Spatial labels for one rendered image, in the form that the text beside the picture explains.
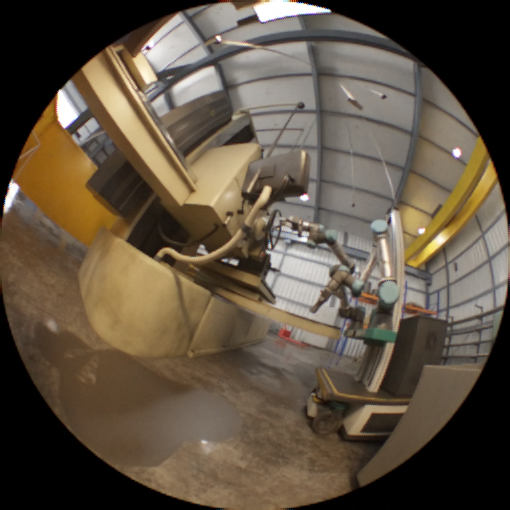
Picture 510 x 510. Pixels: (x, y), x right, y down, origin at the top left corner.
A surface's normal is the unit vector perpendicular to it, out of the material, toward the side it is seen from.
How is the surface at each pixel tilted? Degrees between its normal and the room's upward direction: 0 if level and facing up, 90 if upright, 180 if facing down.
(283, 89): 169
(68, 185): 90
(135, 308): 90
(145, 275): 90
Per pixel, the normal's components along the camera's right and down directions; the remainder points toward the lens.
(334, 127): -0.43, 0.76
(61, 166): 0.89, 0.25
